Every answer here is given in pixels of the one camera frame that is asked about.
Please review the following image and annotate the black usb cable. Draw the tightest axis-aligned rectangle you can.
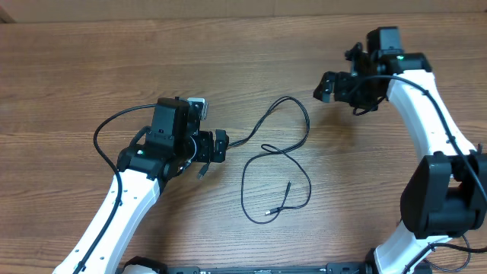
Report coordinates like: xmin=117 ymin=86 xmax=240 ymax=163
xmin=196 ymin=162 xmax=211 ymax=180

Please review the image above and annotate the black cable bundle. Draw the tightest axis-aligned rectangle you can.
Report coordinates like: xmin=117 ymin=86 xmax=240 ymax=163
xmin=227 ymin=95 xmax=313 ymax=225

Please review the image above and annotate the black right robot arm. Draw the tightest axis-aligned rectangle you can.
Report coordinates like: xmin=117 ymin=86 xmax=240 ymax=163
xmin=314 ymin=27 xmax=486 ymax=273

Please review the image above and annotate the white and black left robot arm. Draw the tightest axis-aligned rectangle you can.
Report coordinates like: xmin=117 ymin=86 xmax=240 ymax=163
xmin=53 ymin=97 xmax=229 ymax=274

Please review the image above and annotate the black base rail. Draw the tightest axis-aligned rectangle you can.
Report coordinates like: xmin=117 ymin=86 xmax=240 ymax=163
xmin=113 ymin=256 xmax=433 ymax=274

